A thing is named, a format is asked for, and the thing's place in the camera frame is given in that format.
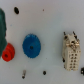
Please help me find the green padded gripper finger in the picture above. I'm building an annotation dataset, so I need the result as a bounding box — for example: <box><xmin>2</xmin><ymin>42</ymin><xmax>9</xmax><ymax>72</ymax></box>
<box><xmin>0</xmin><ymin>7</ymin><xmax>8</xmax><ymax>52</ymax></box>

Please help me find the red gear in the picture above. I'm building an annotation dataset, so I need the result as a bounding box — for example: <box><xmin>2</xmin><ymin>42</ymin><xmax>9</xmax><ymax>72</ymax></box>
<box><xmin>2</xmin><ymin>43</ymin><xmax>15</xmax><ymax>62</ymax></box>

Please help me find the blue gear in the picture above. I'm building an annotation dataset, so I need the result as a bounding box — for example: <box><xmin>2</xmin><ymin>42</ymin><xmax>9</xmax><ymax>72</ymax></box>
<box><xmin>22</xmin><ymin>34</ymin><xmax>41</xmax><ymax>58</ymax></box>

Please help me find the beige electrical connector block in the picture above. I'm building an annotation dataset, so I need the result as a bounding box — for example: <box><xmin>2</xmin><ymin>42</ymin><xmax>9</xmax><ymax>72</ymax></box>
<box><xmin>62</xmin><ymin>33</ymin><xmax>81</xmax><ymax>71</ymax></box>

